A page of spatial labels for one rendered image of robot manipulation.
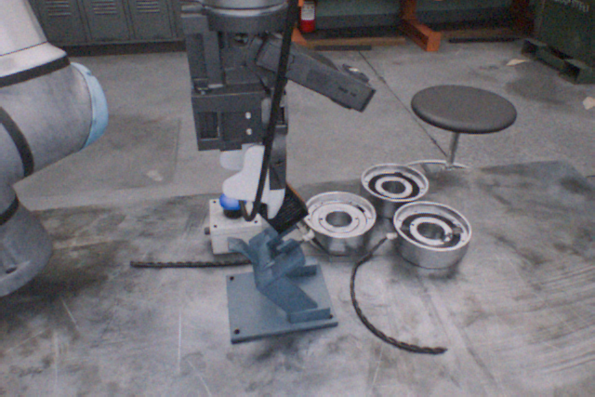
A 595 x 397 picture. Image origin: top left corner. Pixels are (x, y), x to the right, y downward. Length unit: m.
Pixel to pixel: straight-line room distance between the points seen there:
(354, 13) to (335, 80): 4.15
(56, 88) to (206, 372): 0.40
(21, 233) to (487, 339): 0.59
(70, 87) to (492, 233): 0.63
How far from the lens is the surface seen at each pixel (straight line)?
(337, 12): 4.50
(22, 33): 0.68
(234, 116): 0.40
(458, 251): 0.65
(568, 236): 0.79
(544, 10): 4.12
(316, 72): 0.40
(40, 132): 0.66
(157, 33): 3.92
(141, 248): 0.70
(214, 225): 0.64
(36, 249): 0.71
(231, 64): 0.40
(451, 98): 1.63
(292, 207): 0.48
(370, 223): 0.67
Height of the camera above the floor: 1.25
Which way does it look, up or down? 34 degrees down
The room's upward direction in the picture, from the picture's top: straight up
